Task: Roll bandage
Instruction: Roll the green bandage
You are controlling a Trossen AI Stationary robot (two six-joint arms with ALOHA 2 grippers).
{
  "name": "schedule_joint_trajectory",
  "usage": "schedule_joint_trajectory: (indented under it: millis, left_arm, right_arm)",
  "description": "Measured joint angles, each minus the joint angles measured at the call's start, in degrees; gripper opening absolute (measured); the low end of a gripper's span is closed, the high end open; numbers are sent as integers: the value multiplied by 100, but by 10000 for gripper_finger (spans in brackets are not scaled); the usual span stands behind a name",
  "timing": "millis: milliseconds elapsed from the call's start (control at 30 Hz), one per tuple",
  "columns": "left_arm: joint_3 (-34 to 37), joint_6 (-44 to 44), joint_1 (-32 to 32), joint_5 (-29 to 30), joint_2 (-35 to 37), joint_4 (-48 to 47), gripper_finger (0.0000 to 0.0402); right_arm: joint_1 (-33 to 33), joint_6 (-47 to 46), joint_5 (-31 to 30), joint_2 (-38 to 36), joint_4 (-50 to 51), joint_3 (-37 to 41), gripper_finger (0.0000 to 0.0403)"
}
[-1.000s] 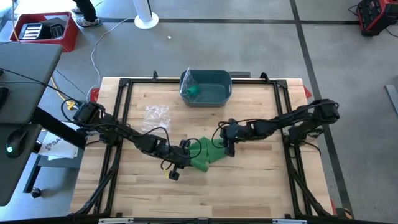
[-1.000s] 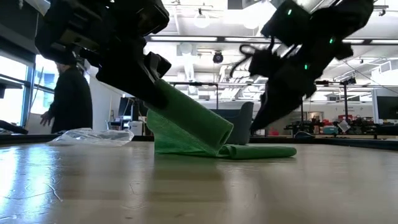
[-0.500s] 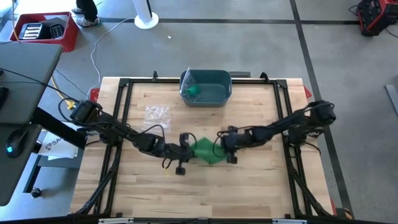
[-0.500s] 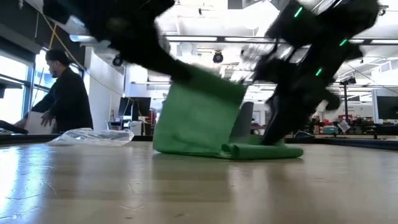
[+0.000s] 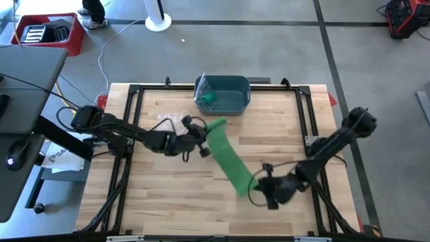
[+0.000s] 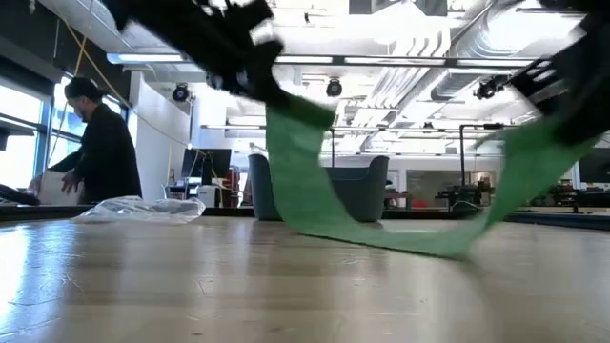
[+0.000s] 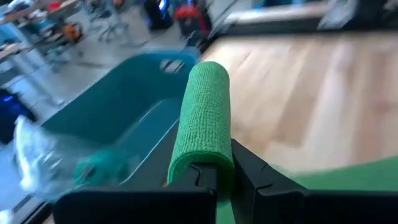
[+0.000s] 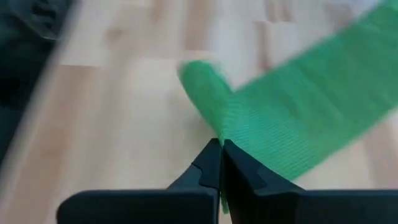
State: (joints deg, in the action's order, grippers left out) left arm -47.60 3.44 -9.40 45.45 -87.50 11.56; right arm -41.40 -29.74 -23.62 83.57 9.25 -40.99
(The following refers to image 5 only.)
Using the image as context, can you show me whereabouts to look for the teal plastic bin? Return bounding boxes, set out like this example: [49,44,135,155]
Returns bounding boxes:
[193,75,252,117]

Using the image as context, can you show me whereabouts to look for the teal elastic bandage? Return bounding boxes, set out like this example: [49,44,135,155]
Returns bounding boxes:
[200,91,218,104]

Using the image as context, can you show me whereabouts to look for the red and black device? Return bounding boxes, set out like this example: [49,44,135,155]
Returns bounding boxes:
[384,0,430,40]

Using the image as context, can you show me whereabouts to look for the white floor cable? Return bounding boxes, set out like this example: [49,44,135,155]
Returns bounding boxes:
[93,18,147,105]

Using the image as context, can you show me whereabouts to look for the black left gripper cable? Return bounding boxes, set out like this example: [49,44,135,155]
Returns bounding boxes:
[146,116,210,163]

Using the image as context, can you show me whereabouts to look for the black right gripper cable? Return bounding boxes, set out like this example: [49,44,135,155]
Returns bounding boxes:
[247,160,300,207]

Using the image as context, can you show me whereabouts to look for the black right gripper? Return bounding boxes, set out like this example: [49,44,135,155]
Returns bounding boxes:
[253,163,304,210]

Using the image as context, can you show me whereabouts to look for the grey desk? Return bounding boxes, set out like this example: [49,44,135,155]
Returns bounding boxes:
[0,45,69,223]

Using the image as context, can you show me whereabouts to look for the white printed paper sheet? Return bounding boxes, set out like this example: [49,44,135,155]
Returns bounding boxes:
[40,140,85,174]

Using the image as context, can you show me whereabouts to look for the grey metal bar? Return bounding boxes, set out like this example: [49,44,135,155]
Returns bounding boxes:
[415,90,430,126]

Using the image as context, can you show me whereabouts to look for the dark green elastic bandage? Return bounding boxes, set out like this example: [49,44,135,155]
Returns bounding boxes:
[206,116,260,198]

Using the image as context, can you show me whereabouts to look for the black computer mouse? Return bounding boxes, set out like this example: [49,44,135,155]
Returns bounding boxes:
[5,138,32,171]

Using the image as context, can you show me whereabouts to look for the clear plastic bag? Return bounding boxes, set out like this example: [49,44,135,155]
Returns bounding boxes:
[157,113,187,136]
[194,73,218,111]

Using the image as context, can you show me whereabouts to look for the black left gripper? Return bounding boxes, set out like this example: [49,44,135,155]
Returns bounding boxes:
[167,114,212,159]

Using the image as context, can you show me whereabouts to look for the black desk support beam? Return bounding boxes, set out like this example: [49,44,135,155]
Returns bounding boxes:
[32,115,95,161]

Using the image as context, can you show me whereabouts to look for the white pole with round base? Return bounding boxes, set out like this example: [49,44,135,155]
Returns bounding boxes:
[143,0,173,32]

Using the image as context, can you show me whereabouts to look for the black metal table frame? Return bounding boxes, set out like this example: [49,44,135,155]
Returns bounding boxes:
[80,76,362,236]

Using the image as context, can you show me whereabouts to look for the person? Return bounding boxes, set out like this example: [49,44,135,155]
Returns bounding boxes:
[77,0,111,30]

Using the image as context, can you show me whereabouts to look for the small black toaster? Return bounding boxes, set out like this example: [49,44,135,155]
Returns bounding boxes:
[53,25,71,43]

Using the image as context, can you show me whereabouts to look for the orange black striped clamp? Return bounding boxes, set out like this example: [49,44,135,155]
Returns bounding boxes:
[364,223,382,238]

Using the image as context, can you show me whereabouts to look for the silver metal bracket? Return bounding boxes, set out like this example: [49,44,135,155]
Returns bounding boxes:
[294,236,333,242]
[106,235,145,242]

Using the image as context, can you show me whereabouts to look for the black silver toaster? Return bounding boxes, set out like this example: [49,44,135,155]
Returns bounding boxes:
[19,24,56,45]

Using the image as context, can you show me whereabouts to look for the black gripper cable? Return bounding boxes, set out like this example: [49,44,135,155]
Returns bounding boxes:
[146,116,210,163]
[247,160,300,207]

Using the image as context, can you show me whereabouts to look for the red plastic crate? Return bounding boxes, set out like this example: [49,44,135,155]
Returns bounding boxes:
[10,12,86,57]

